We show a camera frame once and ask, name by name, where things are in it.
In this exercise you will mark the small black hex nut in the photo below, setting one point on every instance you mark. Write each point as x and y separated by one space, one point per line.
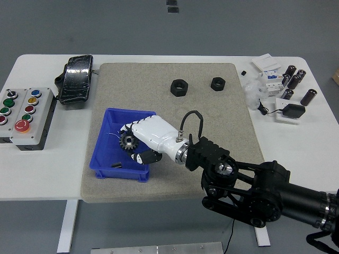
215 87

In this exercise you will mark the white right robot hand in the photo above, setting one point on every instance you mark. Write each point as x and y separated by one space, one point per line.
153 132

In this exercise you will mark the black wrapped foot pedal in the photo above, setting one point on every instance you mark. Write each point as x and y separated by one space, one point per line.
75 79

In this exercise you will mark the white flat carton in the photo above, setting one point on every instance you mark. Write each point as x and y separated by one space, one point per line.
266 63

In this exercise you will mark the white table leg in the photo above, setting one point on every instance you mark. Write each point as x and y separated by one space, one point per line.
67 225
262 236

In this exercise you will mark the grey selector switch button box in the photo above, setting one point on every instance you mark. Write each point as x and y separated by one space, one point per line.
16 104

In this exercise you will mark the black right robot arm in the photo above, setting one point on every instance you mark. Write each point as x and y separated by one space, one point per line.
265 190

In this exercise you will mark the large black hex nut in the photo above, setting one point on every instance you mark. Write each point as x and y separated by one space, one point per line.
175 91

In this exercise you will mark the grey-brown mat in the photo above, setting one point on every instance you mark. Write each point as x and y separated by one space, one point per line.
169 105

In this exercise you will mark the grey emergency stop button box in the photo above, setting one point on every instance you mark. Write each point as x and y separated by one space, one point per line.
39 105

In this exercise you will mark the black toothed gear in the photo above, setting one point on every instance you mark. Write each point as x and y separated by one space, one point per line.
127 143

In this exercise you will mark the black power adapter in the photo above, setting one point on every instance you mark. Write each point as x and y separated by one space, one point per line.
294 110

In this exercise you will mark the white square plate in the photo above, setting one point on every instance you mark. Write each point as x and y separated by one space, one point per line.
279 103

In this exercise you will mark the brown cardboard box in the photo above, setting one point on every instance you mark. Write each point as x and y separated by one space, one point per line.
336 75

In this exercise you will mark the dark cylindrical capacitor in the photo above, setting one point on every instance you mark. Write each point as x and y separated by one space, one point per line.
294 82
308 97
290 71
287 94
302 74
286 80

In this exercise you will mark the black floor marker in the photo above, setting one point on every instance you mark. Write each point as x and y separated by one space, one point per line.
173 9
172 2

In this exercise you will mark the silver metal plate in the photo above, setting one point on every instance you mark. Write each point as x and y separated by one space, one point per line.
159 248

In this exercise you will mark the white circuit breaker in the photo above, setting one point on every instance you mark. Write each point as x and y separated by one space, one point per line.
272 84

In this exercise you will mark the blue plastic box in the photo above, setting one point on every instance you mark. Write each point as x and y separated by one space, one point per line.
106 156

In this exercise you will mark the crumpled clear plastic bag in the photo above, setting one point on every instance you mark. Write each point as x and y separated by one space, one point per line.
253 92

